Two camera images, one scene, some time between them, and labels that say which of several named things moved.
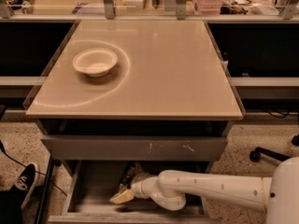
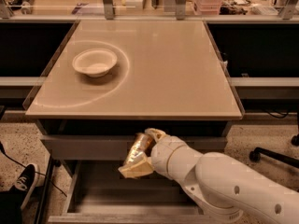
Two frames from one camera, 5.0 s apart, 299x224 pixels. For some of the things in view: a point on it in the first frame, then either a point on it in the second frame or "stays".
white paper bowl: x=95 y=62 stays
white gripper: x=139 y=184 -> x=162 y=154
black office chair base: x=255 y=156 stays
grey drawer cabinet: x=166 y=106 stays
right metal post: x=180 y=3 stays
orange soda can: x=126 y=180 -> x=140 y=147
